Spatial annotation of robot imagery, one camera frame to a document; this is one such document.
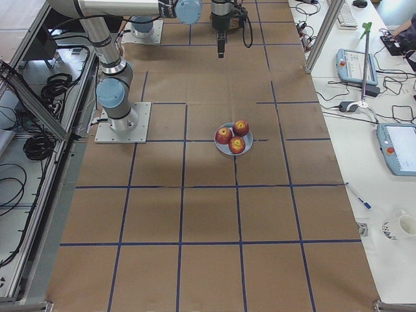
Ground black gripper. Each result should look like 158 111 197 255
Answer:
211 1 247 59

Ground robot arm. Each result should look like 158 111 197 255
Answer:
129 1 253 59
49 0 202 133

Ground red apple plate back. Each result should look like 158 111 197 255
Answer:
232 120 250 137

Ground red apple plate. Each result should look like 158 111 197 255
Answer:
232 120 250 137
228 136 246 155
215 127 233 145

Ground red apple plate front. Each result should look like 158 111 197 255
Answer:
215 127 233 145

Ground red apple plate outer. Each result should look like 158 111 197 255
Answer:
228 136 246 155

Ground light blue plate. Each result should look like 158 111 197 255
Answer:
214 123 254 156

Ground white keyboard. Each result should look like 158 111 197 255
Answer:
337 1 358 30

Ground teach pendant far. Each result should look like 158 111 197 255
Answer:
336 49 378 86

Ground teach pendant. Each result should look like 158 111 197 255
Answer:
376 123 415 176
336 49 378 86

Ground green tipped grabber stick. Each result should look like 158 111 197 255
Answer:
357 21 372 109

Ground teach pendant near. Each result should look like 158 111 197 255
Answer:
376 123 415 176

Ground blue white pen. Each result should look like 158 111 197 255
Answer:
345 182 372 209

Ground white mug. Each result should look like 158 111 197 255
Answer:
382 209 415 241

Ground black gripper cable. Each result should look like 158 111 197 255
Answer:
237 6 254 48

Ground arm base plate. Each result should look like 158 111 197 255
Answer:
121 20 163 46
94 102 151 144

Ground aluminium profile post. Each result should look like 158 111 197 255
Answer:
304 0 344 74

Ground aluminium frame rack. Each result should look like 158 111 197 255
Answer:
1 1 96 305

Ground coiled black cables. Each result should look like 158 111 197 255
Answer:
40 45 90 115

